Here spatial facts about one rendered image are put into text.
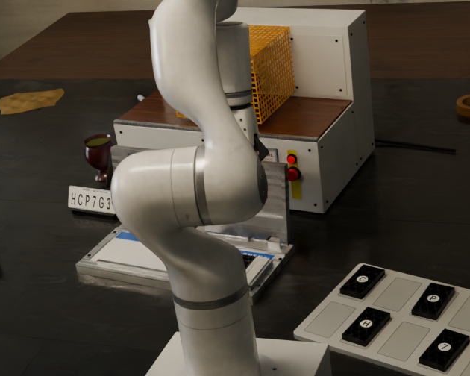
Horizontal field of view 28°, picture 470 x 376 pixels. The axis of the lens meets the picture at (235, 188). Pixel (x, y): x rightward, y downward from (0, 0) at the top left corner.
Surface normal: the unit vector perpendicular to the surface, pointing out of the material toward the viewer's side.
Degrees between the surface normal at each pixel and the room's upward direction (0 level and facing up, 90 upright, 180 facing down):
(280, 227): 81
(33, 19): 90
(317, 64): 90
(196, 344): 86
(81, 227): 0
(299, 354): 5
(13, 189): 0
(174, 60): 60
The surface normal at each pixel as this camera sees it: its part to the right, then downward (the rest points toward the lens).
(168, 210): -0.07, 0.58
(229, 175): -0.04, -0.04
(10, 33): -0.33, 0.47
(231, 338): 0.46, 0.29
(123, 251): -0.13, -0.88
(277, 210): -0.47, 0.32
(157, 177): -0.18, -0.32
